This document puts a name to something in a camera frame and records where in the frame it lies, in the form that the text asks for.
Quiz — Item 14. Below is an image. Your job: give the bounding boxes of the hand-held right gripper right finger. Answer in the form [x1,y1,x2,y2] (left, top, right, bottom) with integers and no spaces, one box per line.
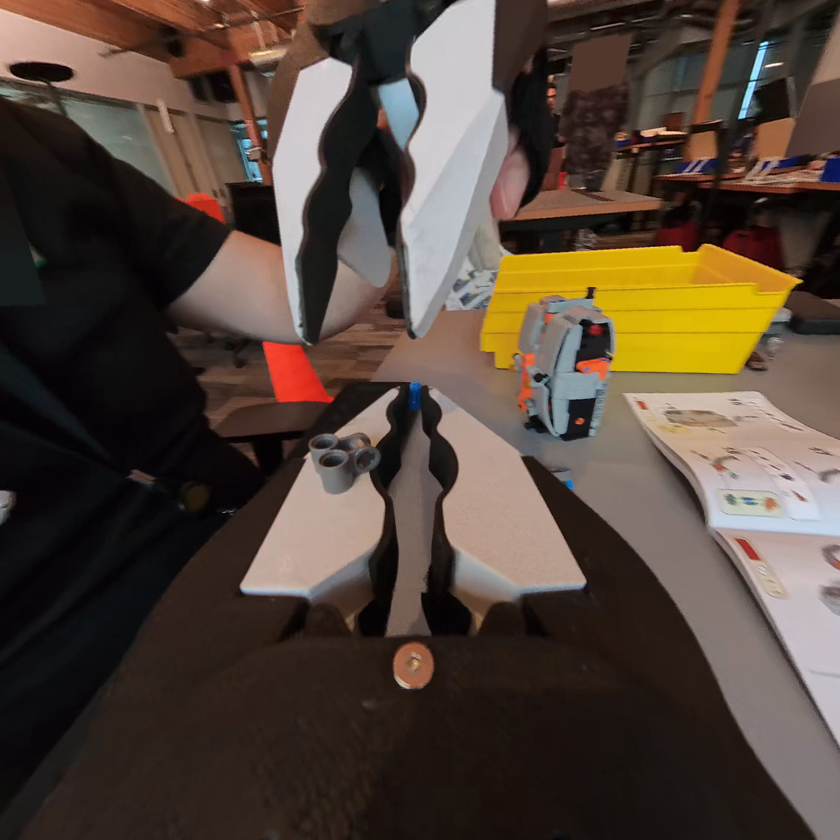
[419,386,588,632]

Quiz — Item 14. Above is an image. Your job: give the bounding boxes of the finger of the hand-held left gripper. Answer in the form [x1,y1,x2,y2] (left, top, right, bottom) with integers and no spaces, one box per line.
[271,56,380,347]
[395,0,511,340]

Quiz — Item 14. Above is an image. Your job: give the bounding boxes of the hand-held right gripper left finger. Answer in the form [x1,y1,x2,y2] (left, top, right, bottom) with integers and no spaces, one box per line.
[239,386,408,636]

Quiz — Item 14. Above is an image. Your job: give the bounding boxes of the dark grey tube connector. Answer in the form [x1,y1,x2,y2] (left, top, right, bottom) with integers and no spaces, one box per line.
[308,432,383,495]

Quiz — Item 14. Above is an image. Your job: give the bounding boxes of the grey orange brick robot model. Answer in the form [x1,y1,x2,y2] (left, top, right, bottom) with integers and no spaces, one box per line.
[514,287,616,439]

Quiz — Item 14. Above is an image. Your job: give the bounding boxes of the person's left forearm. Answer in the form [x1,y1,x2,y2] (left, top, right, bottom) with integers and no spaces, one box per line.
[164,230,403,347]

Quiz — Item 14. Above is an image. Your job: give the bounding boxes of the wooden office desk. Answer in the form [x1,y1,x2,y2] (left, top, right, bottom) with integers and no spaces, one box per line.
[499,189,665,254]

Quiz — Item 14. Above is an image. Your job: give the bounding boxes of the grey desk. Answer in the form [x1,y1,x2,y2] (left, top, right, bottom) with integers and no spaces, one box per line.
[374,308,840,840]

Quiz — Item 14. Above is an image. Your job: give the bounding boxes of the person's left hand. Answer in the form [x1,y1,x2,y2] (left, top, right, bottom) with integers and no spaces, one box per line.
[491,130,532,219]

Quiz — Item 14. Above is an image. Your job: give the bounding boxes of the orange reflective strip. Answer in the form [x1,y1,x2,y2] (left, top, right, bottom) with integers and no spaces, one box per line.
[262,341,333,405]

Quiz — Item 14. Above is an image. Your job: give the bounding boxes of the open white instruction booklet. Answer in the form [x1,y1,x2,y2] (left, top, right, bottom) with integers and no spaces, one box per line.
[623,390,840,749]

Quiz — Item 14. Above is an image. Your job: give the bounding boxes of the yellow plastic bin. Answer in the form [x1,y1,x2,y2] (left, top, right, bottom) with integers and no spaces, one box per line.
[479,244,803,375]

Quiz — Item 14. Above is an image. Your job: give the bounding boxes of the person's black shirt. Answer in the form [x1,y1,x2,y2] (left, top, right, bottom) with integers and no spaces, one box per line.
[0,98,266,808]

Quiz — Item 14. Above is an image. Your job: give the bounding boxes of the black case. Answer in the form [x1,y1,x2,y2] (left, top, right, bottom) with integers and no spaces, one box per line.
[786,292,840,337]

